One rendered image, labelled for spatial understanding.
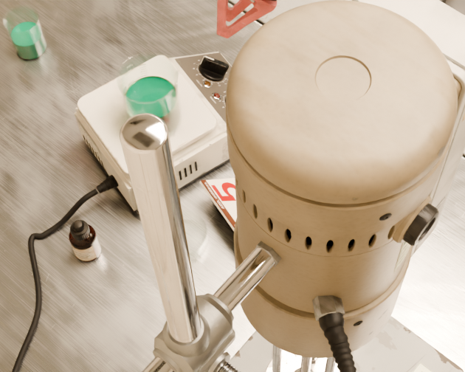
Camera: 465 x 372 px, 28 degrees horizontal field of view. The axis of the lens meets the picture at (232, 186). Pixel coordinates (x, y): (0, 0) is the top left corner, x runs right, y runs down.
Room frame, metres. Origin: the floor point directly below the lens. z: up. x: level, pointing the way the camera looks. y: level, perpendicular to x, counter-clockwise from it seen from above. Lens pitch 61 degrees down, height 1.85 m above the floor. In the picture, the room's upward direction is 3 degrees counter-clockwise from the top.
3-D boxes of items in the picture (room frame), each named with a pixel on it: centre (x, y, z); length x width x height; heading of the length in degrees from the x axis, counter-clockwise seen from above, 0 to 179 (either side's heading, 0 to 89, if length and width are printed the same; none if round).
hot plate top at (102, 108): (0.57, 0.09, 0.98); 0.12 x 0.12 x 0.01; 31
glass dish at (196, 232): (0.45, 0.06, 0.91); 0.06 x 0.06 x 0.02
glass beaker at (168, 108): (0.56, 0.08, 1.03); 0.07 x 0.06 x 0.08; 119
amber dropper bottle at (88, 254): (0.45, 0.17, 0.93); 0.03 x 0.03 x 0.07
